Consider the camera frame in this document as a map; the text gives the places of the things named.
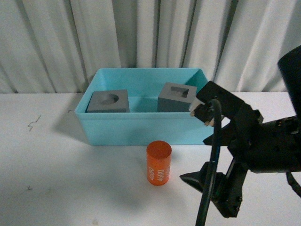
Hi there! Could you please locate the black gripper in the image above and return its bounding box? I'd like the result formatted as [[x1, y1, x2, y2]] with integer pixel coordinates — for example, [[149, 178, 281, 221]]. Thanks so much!
[[179, 105, 301, 218]]

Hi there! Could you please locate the gray cube with square hole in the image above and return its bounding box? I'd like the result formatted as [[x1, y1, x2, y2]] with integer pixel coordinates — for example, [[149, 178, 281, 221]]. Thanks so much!
[[157, 82, 197, 112]]

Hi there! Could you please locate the gray cube with round hole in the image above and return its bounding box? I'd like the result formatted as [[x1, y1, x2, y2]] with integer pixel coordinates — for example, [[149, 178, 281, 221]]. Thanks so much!
[[87, 89, 130, 113]]

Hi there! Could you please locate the light blue plastic box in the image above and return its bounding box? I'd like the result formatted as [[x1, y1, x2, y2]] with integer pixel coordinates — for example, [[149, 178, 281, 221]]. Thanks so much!
[[75, 68, 213, 145]]

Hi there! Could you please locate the orange cylinder with white text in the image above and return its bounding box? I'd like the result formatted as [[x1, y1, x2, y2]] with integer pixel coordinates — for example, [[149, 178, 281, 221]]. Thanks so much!
[[146, 140, 172, 186]]

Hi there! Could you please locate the white pleated curtain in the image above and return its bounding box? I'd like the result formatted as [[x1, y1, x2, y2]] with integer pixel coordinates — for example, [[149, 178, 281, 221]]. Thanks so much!
[[0, 0, 301, 93]]

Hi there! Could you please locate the black cable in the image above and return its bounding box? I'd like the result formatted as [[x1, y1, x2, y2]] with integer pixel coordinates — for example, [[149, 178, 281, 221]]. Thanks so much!
[[195, 99, 222, 226]]

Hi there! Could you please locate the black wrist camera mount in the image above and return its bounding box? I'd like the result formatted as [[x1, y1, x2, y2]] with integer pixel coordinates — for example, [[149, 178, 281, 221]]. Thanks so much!
[[189, 81, 252, 127]]

